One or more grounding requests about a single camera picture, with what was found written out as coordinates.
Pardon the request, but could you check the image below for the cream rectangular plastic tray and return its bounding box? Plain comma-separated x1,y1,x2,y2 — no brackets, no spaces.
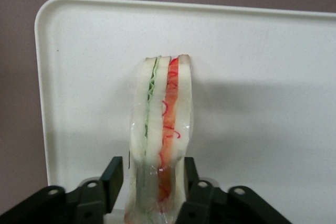
34,0,336,224

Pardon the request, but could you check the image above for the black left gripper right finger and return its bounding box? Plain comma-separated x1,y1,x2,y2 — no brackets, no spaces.
174,156,290,224

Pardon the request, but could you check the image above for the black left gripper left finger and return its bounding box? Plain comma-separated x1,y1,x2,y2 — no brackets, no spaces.
0,156,124,224

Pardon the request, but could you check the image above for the triangular sandwich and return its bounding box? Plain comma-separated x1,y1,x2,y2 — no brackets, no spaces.
123,54,195,224

